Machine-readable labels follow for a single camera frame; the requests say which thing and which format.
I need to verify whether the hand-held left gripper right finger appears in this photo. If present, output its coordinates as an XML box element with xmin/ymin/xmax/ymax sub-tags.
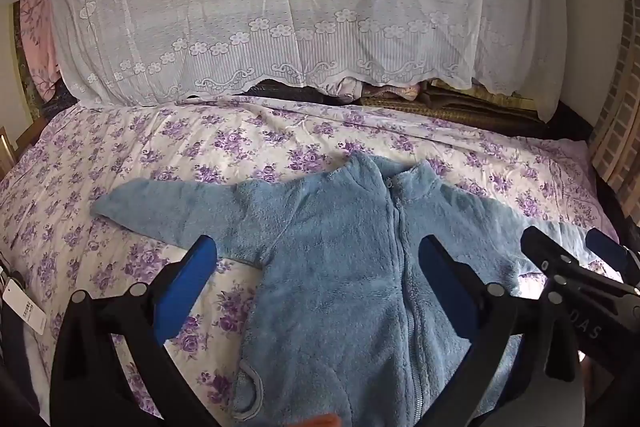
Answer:
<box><xmin>417</xmin><ymin>234</ymin><xmax>586</xmax><ymax>427</ymax></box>

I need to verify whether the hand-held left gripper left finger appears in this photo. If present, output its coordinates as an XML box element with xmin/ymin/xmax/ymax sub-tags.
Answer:
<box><xmin>50</xmin><ymin>234</ymin><xmax>218</xmax><ymax>427</ymax></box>

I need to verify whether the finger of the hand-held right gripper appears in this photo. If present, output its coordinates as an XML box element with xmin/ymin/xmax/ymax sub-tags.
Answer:
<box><xmin>586</xmin><ymin>229</ymin><xmax>640</xmax><ymax>286</ymax></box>
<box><xmin>521</xmin><ymin>227</ymin><xmax>640</xmax><ymax>297</ymax></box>

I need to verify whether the blue fleece zip jacket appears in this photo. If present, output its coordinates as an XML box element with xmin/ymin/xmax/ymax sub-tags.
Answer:
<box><xmin>92</xmin><ymin>152</ymin><xmax>596</xmax><ymax>427</ymax></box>

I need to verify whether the brown checkered curtain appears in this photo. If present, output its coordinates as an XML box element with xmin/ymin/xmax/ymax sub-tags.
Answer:
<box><xmin>590</xmin><ymin>0</ymin><xmax>640</xmax><ymax>208</ymax></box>

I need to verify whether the purple floral bedsheet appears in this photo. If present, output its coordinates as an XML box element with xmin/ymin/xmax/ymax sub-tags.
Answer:
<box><xmin>0</xmin><ymin>94</ymin><xmax>621</xmax><ymax>427</ymax></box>

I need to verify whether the white paper tag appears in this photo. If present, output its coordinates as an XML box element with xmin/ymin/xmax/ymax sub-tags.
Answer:
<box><xmin>0</xmin><ymin>287</ymin><xmax>48</xmax><ymax>335</ymax></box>

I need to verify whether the dark garment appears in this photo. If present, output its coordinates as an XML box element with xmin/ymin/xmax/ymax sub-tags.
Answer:
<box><xmin>0</xmin><ymin>257</ymin><xmax>56</xmax><ymax>427</ymax></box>

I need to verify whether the pink patterned cloth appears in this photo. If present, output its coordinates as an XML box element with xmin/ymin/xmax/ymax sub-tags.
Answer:
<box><xmin>20</xmin><ymin>0</ymin><xmax>63</xmax><ymax>102</ymax></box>

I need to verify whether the wooden bed frame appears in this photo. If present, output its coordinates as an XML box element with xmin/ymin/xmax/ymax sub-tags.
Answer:
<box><xmin>0</xmin><ymin>124</ymin><xmax>21</xmax><ymax>172</ymax></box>

